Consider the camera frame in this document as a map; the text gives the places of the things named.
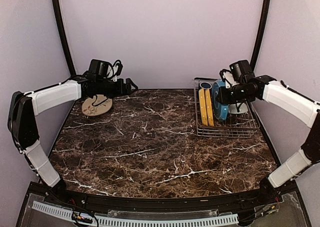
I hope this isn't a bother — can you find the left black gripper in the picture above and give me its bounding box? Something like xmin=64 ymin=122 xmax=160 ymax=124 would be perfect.
xmin=97 ymin=78 xmax=139 ymax=98

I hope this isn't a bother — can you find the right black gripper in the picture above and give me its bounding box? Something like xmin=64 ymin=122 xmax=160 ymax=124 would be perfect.
xmin=216 ymin=81 xmax=253 ymax=104

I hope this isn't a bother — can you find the blue polka dot plate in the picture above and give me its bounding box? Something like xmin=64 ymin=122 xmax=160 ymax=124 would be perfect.
xmin=211 ymin=79 xmax=229 ymax=121

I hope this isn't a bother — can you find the yellow polka dot plate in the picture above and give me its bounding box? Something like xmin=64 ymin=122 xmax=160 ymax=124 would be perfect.
xmin=198 ymin=88 xmax=208 ymax=126
xmin=204 ymin=89 xmax=214 ymax=127

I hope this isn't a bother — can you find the beige bird pattern plate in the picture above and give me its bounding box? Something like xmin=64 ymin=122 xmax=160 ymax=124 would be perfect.
xmin=81 ymin=94 xmax=113 ymax=117

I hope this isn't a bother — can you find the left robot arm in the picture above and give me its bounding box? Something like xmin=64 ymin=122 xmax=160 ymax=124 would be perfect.
xmin=7 ymin=72 xmax=138 ymax=205

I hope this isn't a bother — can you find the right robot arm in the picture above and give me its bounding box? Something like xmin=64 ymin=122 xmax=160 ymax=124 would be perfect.
xmin=215 ymin=75 xmax=320 ymax=204

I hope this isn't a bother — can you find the pale green bowl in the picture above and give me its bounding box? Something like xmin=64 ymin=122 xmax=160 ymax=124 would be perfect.
xmin=228 ymin=103 xmax=248 ymax=115

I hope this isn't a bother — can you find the dark blue mug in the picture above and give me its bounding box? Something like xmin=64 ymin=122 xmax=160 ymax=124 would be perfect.
xmin=198 ymin=81 xmax=212 ymax=90

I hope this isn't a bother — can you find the wire dish rack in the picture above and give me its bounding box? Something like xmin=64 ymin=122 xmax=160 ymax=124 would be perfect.
xmin=193 ymin=77 xmax=260 ymax=138

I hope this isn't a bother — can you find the right black frame post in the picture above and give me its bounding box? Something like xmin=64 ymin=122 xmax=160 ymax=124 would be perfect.
xmin=250 ymin=0 xmax=271 ymax=71

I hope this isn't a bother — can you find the black frame post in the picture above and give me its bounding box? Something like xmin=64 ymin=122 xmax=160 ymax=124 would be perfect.
xmin=51 ymin=0 xmax=76 ymax=76
xmin=250 ymin=0 xmax=271 ymax=71

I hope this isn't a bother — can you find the left black frame post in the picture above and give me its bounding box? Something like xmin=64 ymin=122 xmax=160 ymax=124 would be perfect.
xmin=51 ymin=0 xmax=76 ymax=76

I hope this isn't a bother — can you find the black front rail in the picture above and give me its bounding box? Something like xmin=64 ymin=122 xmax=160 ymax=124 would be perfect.
xmin=42 ymin=189 xmax=285 ymax=215

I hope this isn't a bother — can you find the white slotted cable duct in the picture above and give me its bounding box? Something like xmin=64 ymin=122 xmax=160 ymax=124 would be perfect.
xmin=32 ymin=201 xmax=239 ymax=227

